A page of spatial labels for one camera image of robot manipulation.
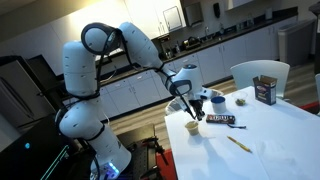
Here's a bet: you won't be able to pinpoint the dark coffee machine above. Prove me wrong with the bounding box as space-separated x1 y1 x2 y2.
159 33 175 60

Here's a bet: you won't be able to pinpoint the white cup with blue rim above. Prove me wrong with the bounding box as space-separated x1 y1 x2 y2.
210 96 227 114

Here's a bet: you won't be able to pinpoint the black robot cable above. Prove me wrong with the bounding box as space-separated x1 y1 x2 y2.
54 28 198 180

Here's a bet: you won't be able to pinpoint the clear plastic cup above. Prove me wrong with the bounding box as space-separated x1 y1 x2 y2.
232 91 249 107

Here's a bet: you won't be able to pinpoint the yellow pencil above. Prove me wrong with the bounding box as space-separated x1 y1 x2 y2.
226 135 253 154

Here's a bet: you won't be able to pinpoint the dark candy bar wrapper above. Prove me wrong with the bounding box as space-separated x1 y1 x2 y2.
205 113 236 125

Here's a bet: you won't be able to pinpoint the black robot control box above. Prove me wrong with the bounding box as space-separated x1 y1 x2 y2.
0 113 101 180

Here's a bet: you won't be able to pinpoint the white upper kitchen cabinets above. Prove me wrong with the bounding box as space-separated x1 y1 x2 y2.
0 0 188 77

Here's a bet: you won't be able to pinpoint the paper towel dispenser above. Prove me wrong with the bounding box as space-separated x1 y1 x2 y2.
184 1 205 28

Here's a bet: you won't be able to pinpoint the steel refrigerator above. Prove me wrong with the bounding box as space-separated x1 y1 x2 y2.
0 54 59 129

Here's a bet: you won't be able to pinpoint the white kitchen cabinets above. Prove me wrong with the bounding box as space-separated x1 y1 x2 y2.
63 15 299 122
0 0 188 77

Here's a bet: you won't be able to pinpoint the open cardboard food box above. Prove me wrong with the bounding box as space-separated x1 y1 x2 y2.
252 74 279 106

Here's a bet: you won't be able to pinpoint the trash can with clear bag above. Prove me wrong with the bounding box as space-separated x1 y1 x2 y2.
164 88 225 117

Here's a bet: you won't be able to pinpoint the small paper cup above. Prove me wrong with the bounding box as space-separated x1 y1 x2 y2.
184 120 201 137

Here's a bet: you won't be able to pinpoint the white lower kitchen cabinets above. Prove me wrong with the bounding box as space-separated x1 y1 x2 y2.
63 15 299 122

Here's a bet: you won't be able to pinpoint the kitchen faucet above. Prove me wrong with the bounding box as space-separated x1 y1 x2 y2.
203 25 212 42

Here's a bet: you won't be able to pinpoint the white chair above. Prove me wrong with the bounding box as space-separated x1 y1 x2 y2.
314 73 320 101
229 59 291 100

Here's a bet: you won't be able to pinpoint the small white wall cabinet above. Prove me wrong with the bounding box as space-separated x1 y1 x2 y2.
225 0 256 12

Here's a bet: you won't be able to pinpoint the black soap dispenser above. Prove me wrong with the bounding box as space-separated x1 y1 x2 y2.
213 2 222 20

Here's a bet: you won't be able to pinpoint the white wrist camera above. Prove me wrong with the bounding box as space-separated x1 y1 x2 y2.
199 89 215 102

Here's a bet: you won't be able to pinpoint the white container on counter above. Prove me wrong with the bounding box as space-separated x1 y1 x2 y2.
264 7 274 21

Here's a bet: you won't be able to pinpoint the white waste bin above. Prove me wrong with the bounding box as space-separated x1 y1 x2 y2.
277 18 317 67

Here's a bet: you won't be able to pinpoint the black kitchen countertop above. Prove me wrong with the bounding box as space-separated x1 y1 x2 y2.
56 6 299 93

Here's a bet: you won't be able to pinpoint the small black pen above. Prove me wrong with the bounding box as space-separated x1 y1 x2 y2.
227 123 247 130

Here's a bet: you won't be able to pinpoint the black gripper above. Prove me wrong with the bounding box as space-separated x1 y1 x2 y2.
188 98 206 122

